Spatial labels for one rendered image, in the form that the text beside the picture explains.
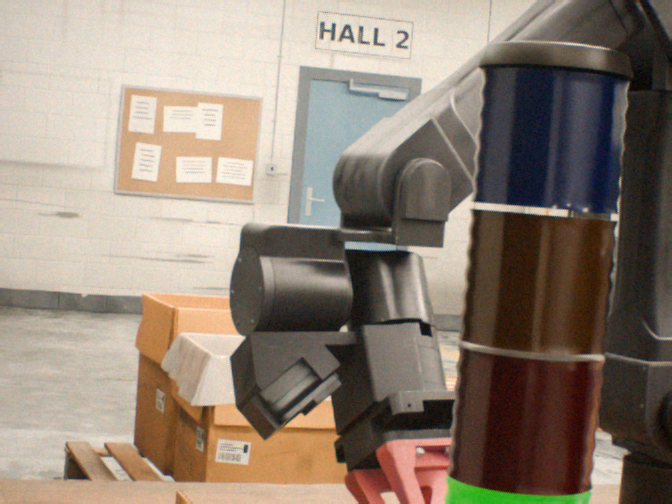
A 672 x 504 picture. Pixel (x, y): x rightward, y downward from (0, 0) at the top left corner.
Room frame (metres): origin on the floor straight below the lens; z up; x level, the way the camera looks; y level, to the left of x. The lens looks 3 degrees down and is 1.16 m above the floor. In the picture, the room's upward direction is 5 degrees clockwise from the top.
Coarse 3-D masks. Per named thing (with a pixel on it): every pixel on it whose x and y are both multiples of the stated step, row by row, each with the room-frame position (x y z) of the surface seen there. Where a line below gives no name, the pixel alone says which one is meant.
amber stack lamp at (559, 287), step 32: (480, 224) 0.34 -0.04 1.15; (512, 224) 0.33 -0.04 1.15; (544, 224) 0.33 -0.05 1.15; (576, 224) 0.33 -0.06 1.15; (608, 224) 0.33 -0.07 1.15; (480, 256) 0.34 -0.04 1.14; (512, 256) 0.33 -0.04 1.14; (544, 256) 0.33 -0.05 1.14; (576, 256) 0.33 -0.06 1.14; (608, 256) 0.33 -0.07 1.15; (480, 288) 0.33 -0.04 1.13; (512, 288) 0.33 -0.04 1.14; (544, 288) 0.33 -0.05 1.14; (576, 288) 0.33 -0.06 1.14; (608, 288) 0.34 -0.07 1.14; (480, 320) 0.33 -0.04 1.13; (512, 320) 0.33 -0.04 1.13; (544, 320) 0.33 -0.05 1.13; (576, 320) 0.33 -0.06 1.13; (544, 352) 0.33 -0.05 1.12; (576, 352) 0.33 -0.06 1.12
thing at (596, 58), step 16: (496, 48) 0.34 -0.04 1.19; (512, 48) 0.33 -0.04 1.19; (528, 48) 0.33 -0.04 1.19; (544, 48) 0.33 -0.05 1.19; (560, 48) 0.33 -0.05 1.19; (576, 48) 0.33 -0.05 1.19; (592, 48) 0.33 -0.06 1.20; (480, 64) 0.34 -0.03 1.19; (496, 64) 0.33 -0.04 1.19; (512, 64) 0.33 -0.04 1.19; (528, 64) 0.33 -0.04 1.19; (544, 64) 0.33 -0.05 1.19; (560, 64) 0.32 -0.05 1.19; (576, 64) 0.32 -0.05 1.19; (592, 64) 0.33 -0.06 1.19; (608, 64) 0.33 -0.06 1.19; (624, 64) 0.33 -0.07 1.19
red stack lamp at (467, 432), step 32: (480, 352) 0.33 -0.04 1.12; (512, 352) 0.34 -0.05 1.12; (480, 384) 0.33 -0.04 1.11; (512, 384) 0.33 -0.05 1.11; (544, 384) 0.33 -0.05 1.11; (576, 384) 0.33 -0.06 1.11; (480, 416) 0.33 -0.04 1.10; (512, 416) 0.33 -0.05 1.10; (544, 416) 0.33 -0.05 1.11; (576, 416) 0.33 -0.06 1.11; (480, 448) 0.33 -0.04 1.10; (512, 448) 0.33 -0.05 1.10; (544, 448) 0.33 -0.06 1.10; (576, 448) 0.33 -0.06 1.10; (480, 480) 0.33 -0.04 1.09; (512, 480) 0.33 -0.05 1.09; (544, 480) 0.33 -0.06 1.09; (576, 480) 0.33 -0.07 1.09
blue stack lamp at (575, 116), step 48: (480, 96) 0.34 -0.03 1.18; (528, 96) 0.33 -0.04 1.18; (576, 96) 0.33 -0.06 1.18; (624, 96) 0.34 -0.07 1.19; (480, 144) 0.34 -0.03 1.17; (528, 144) 0.33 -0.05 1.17; (576, 144) 0.33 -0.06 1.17; (480, 192) 0.34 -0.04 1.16; (528, 192) 0.33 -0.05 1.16; (576, 192) 0.33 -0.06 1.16
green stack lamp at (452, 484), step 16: (448, 480) 0.34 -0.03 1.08; (448, 496) 0.34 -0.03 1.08; (464, 496) 0.33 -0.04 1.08; (480, 496) 0.33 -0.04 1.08; (496, 496) 0.33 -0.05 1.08; (512, 496) 0.33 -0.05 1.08; (528, 496) 0.33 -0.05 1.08; (544, 496) 0.33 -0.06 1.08; (560, 496) 0.33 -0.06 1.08; (576, 496) 0.34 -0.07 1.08
